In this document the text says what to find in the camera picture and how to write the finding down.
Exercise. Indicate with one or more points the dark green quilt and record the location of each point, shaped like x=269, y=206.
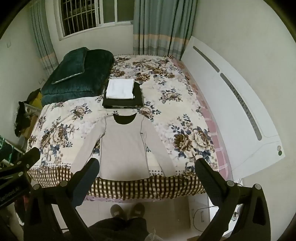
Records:
x=92, y=76

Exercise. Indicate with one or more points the person's shoe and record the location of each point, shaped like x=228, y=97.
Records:
x=138, y=209
x=117, y=210

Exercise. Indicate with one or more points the black folded garment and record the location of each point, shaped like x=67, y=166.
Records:
x=137, y=97

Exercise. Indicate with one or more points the hanging black clothes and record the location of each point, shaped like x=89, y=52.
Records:
x=20, y=120

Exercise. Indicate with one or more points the grey long-sleeve shirt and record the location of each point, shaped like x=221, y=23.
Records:
x=123, y=148

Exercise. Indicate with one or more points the yellow bag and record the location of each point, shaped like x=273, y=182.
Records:
x=37, y=100

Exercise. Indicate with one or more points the floral bed blanket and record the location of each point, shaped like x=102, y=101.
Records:
x=175, y=111

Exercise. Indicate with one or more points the person's right shoe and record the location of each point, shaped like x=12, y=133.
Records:
x=138, y=209

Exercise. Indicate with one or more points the person's legs in dark pants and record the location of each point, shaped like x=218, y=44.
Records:
x=120, y=229

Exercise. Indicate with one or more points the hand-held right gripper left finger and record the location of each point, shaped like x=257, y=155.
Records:
x=86, y=179

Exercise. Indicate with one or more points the white folded cloth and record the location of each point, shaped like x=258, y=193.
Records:
x=120, y=89

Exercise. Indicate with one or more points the person's left shoe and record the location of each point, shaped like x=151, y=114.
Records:
x=117, y=210

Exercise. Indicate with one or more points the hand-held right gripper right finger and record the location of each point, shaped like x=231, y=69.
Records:
x=207, y=179

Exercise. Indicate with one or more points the pink plaid bed sheet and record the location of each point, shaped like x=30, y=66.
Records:
x=214, y=129

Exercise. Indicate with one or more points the white headboard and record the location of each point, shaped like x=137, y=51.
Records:
x=222, y=99

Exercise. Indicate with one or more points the narrow blue-grey curtain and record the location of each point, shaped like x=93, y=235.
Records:
x=45, y=44

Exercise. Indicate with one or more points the barred window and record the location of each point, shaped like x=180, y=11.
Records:
x=92, y=16

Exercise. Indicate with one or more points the wide blue-grey curtain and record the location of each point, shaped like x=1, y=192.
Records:
x=161, y=25

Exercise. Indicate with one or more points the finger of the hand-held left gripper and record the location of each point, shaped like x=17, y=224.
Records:
x=30, y=154

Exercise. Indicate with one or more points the dark green pillow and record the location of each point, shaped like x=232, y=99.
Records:
x=69, y=66

